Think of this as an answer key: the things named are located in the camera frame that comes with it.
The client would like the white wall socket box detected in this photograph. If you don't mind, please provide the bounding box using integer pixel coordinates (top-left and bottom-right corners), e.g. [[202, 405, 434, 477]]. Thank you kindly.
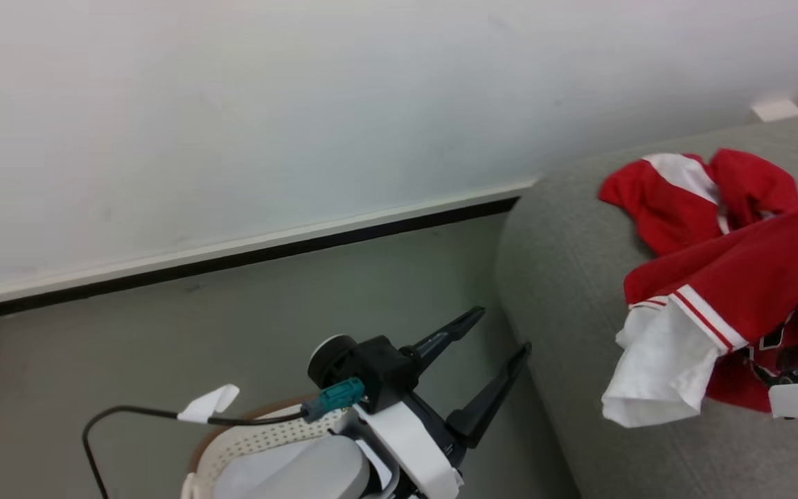
[[750, 98, 798, 123]]

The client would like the white and black baseboard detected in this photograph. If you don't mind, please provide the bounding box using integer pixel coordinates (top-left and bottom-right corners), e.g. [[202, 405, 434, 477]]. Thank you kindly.
[[0, 177, 538, 326]]

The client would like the red and white garment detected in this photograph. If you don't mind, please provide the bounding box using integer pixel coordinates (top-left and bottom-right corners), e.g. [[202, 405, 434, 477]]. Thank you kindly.
[[598, 148, 798, 428]]

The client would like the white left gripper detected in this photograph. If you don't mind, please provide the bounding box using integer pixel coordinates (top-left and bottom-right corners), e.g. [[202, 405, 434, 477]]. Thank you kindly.
[[333, 306, 533, 499]]

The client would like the black cable with teal plug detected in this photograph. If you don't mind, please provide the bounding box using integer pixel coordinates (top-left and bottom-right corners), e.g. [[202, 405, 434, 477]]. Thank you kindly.
[[82, 378, 366, 499]]

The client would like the grey fabric sofa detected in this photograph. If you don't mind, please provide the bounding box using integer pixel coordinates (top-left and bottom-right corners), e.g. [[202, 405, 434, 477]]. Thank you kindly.
[[495, 107, 798, 499]]

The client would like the cream perforated laundry basket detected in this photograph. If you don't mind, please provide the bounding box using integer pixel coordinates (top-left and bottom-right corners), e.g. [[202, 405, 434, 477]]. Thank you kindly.
[[181, 395, 372, 499]]

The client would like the white cable label tag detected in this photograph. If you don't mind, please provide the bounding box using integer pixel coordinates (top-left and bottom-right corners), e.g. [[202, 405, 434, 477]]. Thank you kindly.
[[177, 385, 240, 423]]

